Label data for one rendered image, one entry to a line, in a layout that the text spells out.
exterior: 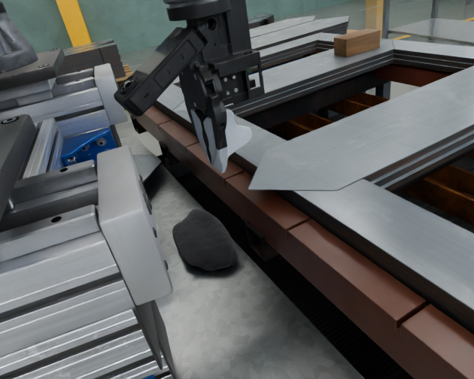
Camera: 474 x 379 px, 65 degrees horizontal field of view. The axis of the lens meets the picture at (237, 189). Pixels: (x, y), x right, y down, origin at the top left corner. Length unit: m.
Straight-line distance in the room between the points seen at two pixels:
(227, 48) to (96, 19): 7.18
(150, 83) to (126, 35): 7.24
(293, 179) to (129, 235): 0.32
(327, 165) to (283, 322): 0.24
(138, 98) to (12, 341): 0.25
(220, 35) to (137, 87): 0.12
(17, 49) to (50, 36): 6.90
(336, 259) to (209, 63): 0.27
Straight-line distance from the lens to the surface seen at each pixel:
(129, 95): 0.42
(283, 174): 0.57
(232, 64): 0.45
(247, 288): 0.63
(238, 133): 0.49
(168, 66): 0.43
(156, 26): 7.70
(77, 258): 0.30
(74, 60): 4.94
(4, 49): 0.78
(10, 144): 0.36
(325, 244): 0.47
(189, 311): 0.62
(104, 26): 7.63
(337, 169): 0.57
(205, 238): 0.70
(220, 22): 0.46
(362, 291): 0.42
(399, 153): 0.62
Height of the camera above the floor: 1.14
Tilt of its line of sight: 31 degrees down
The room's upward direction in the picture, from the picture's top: 11 degrees counter-clockwise
